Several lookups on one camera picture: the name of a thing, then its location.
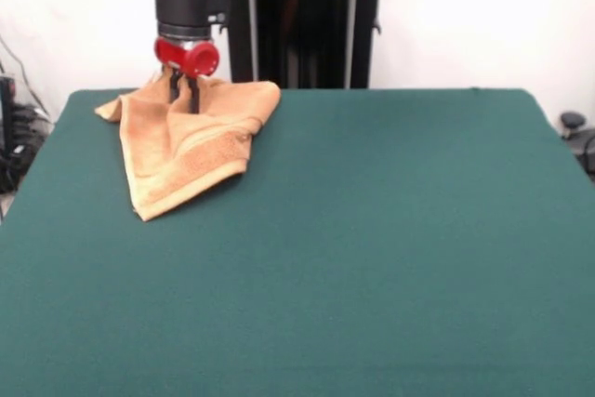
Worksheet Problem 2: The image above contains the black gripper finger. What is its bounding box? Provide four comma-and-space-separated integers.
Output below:
186, 74, 203, 114
167, 68, 183, 102

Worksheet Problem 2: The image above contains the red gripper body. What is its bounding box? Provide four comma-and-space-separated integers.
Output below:
153, 36, 221, 79

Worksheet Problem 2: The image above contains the tan terry towel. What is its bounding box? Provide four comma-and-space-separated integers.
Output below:
94, 72, 283, 222

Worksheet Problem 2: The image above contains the black power strip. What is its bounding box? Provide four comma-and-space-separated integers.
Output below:
11, 104, 52, 170

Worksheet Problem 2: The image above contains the black chair caster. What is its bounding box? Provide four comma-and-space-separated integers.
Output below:
560, 112, 588, 140

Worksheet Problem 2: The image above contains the black chair base leg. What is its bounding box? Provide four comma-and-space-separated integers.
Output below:
570, 129, 595, 179

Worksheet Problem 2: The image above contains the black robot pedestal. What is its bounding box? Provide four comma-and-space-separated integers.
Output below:
216, 0, 402, 90

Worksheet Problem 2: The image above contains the grey cable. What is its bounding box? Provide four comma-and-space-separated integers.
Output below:
0, 36, 50, 119

